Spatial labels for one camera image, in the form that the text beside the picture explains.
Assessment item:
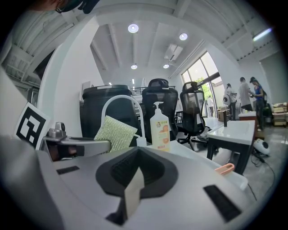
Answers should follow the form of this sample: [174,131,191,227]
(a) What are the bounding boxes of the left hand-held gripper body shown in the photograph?
[14,102,68,150]

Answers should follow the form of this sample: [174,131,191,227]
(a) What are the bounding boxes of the black metal railing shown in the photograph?
[131,85,176,96]

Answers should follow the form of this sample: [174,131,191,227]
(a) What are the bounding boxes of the white ceiling air conditioner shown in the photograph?
[164,44,183,62]

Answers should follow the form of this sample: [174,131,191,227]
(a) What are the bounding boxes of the large black plastic cabinet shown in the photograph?
[80,84,141,141]

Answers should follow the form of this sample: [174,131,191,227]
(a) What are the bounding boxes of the yellow-green sponge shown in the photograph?
[93,115,138,153]

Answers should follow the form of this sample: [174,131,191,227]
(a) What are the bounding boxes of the white gooseneck faucet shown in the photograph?
[101,94,147,146]

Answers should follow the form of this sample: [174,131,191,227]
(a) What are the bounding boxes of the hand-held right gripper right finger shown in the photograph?
[126,146,259,230]

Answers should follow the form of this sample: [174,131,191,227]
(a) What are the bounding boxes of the person's head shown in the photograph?
[29,0,68,12]

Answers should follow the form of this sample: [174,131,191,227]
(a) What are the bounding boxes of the wooden cabinet white top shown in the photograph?
[238,111,257,122]

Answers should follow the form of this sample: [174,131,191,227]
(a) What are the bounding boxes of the black mesh office chair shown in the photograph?
[177,81,211,151]
[141,78,180,144]

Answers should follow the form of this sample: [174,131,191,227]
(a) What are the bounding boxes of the grey roller blind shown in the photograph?
[260,53,284,104]

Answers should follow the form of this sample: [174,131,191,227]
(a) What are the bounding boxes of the black head-worn camera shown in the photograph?
[55,0,101,14]

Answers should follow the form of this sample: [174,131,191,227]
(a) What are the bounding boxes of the stack of beige boxes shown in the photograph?
[271,102,288,128]

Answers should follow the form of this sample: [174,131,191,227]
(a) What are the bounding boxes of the white round floor heater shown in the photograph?
[253,138,270,155]

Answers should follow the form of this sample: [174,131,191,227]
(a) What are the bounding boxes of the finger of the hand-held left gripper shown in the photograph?
[42,136,113,162]

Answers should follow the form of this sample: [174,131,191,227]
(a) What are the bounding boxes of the large glass window door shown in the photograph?
[181,51,225,117]

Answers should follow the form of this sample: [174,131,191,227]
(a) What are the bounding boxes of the orange label soap pump bottle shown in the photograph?
[149,101,171,151]

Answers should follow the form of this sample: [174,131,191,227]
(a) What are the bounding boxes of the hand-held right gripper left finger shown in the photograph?
[36,146,140,230]

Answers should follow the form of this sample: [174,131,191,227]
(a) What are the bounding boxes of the long ceiling tube light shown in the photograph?
[252,28,273,42]

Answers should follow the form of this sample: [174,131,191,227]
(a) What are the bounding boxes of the black floor cable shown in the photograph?
[247,183,257,202]
[251,152,276,191]

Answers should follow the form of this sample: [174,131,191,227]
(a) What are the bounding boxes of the white desk black legs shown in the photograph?
[206,120,257,175]

